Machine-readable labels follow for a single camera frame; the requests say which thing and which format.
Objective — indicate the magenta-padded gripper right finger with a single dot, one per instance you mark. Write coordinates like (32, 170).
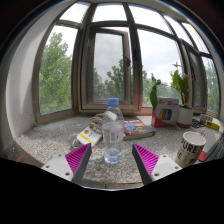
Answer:
(146, 160)

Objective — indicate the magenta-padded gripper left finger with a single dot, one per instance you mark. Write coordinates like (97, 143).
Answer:
(78, 160)

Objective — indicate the black lattice trivet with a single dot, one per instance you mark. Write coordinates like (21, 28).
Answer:
(197, 123)

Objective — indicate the potted plant in white pot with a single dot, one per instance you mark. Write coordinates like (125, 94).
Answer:
(185, 115)

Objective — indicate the brown framed window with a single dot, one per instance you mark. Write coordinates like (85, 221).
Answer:
(133, 66)

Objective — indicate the clear blue-capped water bottle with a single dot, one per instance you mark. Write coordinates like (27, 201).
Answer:
(113, 133)

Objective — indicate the white red filament box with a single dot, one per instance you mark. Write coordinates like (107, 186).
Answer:
(166, 113)

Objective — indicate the white cup with black letters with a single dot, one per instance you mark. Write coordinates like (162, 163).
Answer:
(189, 148)

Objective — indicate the yellow flat box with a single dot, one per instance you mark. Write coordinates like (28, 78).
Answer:
(212, 125)

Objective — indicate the small pale blue box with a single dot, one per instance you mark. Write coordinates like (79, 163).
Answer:
(205, 117)

